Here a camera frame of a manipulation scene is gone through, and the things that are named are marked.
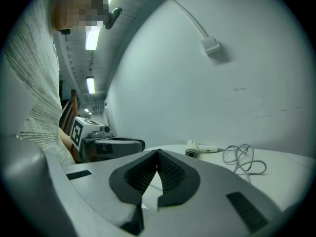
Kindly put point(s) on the black head-worn camera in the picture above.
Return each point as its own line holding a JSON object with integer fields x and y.
{"x": 112, "y": 17}

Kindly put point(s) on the long ceiling light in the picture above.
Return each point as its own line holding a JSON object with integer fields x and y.
{"x": 91, "y": 37}

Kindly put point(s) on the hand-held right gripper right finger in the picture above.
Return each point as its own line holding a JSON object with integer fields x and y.
{"x": 209, "y": 194}

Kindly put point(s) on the person's white knit sweater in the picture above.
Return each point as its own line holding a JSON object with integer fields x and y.
{"x": 32, "y": 83}

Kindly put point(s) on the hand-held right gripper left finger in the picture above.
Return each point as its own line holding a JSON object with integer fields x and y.
{"x": 103, "y": 181}

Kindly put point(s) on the person's left forearm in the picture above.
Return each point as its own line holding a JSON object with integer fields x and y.
{"x": 64, "y": 139}

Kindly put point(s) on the person's head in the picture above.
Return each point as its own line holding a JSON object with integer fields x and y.
{"x": 74, "y": 6}

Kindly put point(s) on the white wall switch box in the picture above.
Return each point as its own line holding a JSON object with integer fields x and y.
{"x": 210, "y": 45}

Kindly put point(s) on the white hair dryer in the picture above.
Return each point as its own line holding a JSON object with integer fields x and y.
{"x": 192, "y": 148}

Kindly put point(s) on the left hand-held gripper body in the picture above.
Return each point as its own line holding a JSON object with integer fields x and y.
{"x": 85, "y": 134}

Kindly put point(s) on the brown wooden chair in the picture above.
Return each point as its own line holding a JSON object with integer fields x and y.
{"x": 70, "y": 110}

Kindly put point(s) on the small distant ceiling light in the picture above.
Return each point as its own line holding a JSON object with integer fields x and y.
{"x": 87, "y": 110}

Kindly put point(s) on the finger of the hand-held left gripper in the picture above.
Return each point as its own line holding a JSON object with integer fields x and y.
{"x": 121, "y": 148}
{"x": 128, "y": 139}

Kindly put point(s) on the short ceiling light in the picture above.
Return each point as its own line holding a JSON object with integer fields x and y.
{"x": 90, "y": 85}

